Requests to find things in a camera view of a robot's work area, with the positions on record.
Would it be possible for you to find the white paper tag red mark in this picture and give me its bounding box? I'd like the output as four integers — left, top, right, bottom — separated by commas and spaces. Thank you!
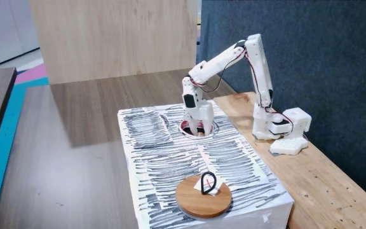
193, 176, 226, 197

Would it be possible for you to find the light wooden panel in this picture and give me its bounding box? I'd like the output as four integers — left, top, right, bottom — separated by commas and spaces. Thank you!
29, 0, 200, 85

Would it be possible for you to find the black loop handle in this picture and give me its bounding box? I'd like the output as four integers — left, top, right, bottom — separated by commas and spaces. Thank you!
200, 171, 218, 196

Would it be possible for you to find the pink floor mat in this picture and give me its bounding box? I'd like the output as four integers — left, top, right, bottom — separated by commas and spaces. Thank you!
14, 63, 48, 85

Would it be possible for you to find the round wooden lid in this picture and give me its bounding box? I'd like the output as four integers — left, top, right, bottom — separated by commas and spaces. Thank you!
174, 174, 233, 219

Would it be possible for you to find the red black servo cable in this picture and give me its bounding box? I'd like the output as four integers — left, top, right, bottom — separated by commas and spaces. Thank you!
187, 47, 295, 134

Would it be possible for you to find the dark blue partition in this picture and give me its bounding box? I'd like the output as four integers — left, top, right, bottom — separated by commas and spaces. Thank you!
196, 0, 366, 209

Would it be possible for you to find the light wooden plank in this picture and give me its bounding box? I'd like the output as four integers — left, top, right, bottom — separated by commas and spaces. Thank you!
213, 91, 366, 229

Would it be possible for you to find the teal floor mat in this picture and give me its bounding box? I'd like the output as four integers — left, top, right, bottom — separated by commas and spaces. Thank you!
0, 76, 50, 229

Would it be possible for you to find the white box with black scribbles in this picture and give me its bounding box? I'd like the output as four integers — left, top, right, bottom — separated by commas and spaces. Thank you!
117, 101, 295, 229

